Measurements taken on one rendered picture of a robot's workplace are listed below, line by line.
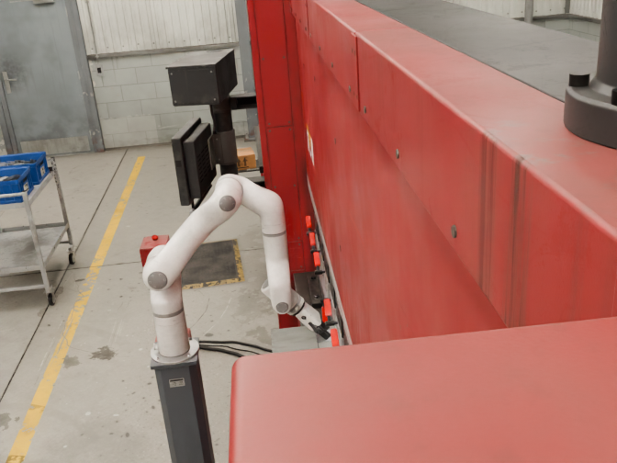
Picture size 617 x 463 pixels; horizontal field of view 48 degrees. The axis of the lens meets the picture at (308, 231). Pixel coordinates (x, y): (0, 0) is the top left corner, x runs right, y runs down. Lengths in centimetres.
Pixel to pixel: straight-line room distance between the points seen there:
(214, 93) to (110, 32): 634
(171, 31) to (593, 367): 942
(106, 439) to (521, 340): 392
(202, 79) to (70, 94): 655
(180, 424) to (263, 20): 178
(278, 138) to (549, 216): 293
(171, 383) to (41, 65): 753
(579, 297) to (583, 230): 4
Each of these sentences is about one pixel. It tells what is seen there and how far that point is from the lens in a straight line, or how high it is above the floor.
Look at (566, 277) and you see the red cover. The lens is 44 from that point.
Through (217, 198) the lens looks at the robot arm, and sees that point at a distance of 242.
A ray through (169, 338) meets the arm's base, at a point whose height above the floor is 110.
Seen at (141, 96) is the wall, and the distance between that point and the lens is 980.
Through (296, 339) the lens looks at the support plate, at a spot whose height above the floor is 100.
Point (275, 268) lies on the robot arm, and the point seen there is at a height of 135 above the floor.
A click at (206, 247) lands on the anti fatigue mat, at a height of 2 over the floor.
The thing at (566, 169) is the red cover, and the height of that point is 230.
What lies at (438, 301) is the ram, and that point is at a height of 204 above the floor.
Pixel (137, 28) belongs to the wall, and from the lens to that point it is 967.
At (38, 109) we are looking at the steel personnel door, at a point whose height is 65.
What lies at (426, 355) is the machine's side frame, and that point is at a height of 230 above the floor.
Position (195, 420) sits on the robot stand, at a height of 72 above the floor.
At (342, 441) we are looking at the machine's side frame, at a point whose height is 230.
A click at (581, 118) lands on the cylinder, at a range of 55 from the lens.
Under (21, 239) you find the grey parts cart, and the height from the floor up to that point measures 33.
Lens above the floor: 245
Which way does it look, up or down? 23 degrees down
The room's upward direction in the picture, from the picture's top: 4 degrees counter-clockwise
